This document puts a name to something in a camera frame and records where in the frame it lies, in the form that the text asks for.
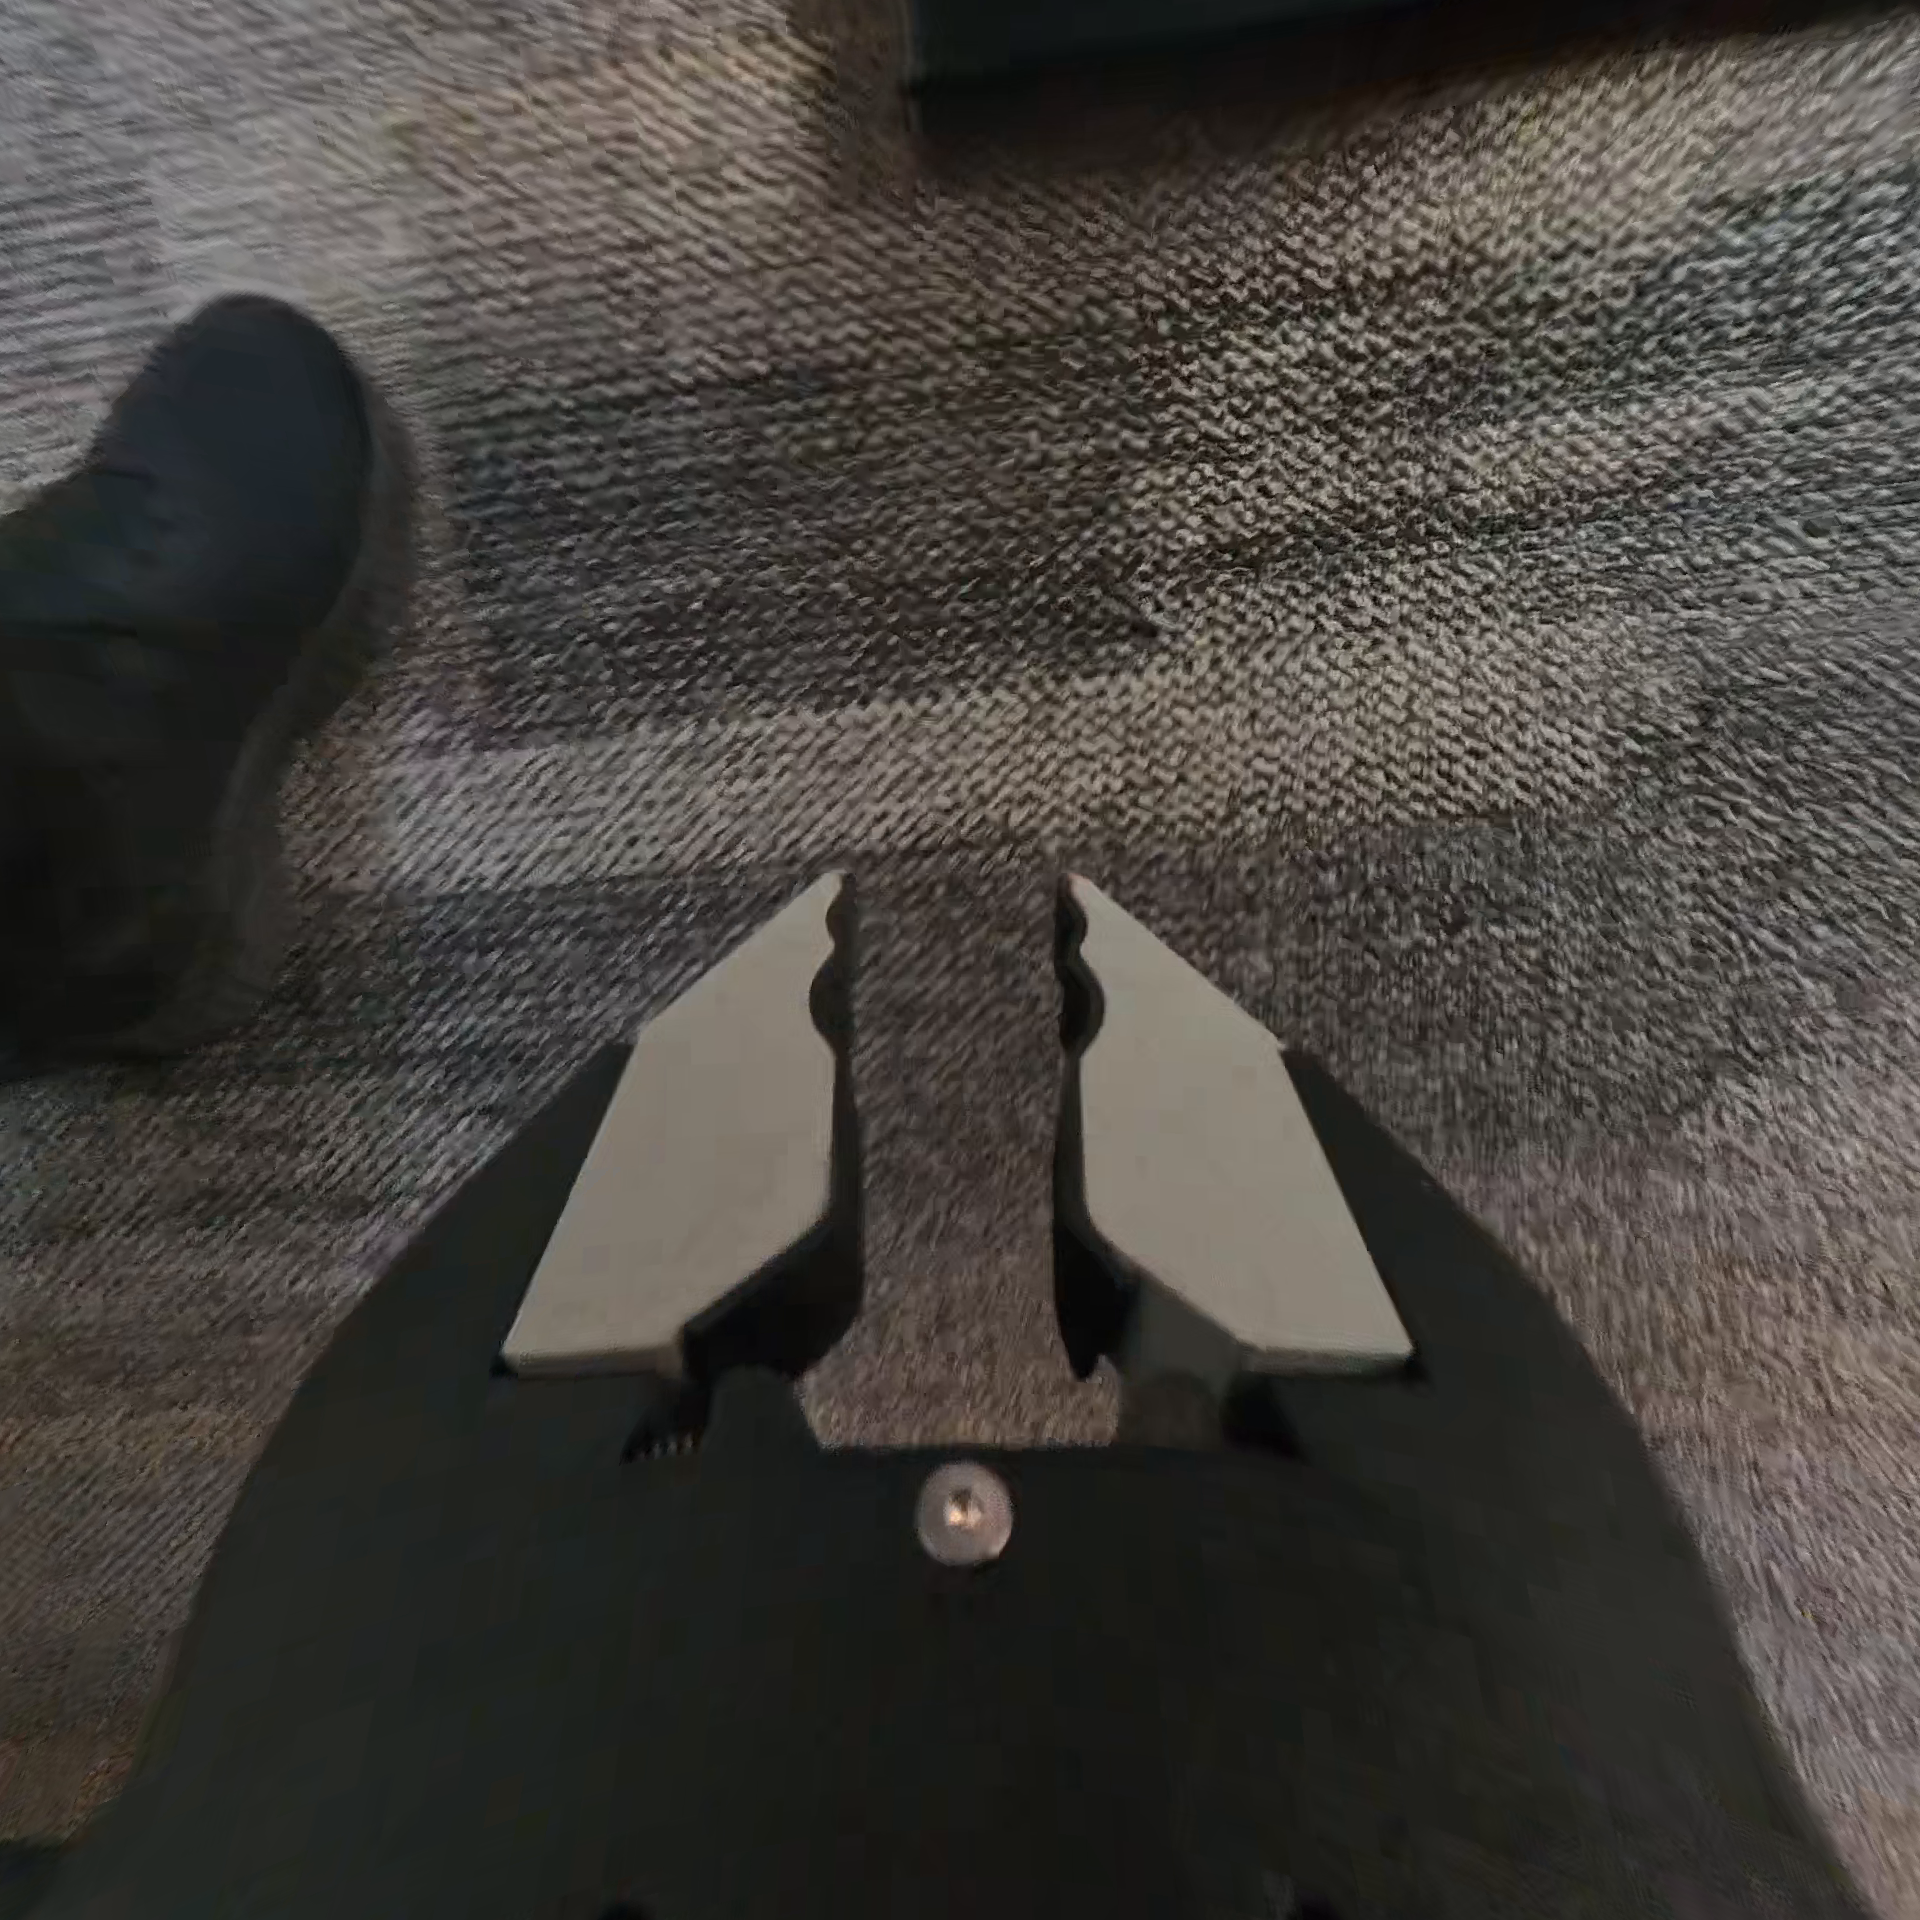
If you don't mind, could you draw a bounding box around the dark furniture base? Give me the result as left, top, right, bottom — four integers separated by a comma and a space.
903, 0, 1920, 134

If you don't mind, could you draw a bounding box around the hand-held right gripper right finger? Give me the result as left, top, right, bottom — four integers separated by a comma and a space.
1052, 874, 1415, 1429

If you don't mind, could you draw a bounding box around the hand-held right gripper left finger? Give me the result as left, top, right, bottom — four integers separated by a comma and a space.
503, 872, 868, 1382

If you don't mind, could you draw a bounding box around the person's black shoe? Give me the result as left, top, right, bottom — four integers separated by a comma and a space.
0, 295, 394, 1067

